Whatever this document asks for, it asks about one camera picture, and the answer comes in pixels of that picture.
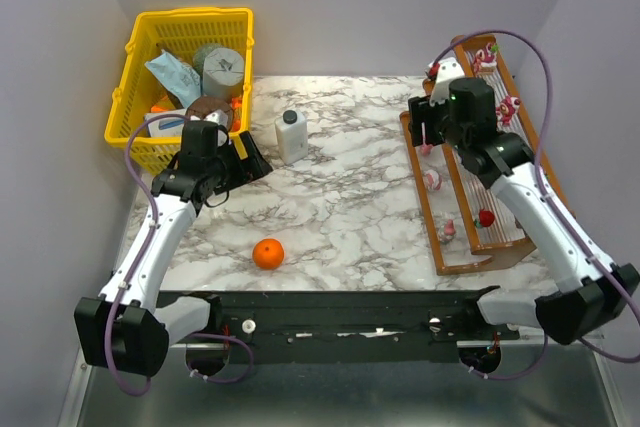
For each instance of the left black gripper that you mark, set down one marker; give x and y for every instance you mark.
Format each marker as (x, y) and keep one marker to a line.
(245, 161)

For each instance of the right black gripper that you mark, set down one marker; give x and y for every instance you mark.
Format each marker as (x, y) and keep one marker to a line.
(422, 113)

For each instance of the pink round toy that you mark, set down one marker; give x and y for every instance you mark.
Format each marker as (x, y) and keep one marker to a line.
(425, 150)

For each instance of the white bottle black cap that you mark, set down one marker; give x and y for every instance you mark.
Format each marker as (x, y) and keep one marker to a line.
(292, 136)

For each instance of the pink white toy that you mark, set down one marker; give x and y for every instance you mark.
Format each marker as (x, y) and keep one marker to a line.
(432, 180)

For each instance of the pink strawberry bear toy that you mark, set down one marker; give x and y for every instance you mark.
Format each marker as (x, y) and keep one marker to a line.
(507, 110)

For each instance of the red white bear toy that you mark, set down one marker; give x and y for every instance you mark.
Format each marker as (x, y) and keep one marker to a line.
(485, 59)

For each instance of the orange fruit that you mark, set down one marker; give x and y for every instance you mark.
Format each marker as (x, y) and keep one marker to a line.
(268, 254)

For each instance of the red hat figure toy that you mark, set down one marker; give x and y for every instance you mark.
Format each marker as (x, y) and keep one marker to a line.
(485, 219)

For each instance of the pink bunny figure toy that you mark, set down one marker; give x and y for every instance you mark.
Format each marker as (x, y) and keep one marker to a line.
(447, 232)

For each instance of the yellow plastic basket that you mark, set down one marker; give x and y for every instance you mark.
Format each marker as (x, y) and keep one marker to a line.
(180, 32)

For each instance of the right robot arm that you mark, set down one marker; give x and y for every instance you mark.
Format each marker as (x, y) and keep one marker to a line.
(591, 288)

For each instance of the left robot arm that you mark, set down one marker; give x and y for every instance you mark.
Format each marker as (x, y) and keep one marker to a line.
(123, 329)

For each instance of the orange bottle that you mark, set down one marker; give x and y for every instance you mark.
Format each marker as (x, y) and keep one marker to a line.
(236, 104)

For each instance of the brown tape roll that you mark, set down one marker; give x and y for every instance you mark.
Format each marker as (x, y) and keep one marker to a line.
(206, 104)

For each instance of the white blue box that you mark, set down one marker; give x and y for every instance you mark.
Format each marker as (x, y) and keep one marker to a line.
(165, 124)

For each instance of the grey tape roll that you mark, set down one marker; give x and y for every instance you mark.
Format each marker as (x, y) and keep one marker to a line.
(223, 74)

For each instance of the light blue plastic pouch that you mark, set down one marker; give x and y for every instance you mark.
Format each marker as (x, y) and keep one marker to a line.
(177, 77)

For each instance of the green ball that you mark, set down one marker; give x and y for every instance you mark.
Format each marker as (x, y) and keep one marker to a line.
(201, 54)

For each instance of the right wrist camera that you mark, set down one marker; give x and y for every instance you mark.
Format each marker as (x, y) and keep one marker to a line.
(439, 77)

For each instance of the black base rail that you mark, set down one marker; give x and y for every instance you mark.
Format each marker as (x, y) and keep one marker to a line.
(329, 327)

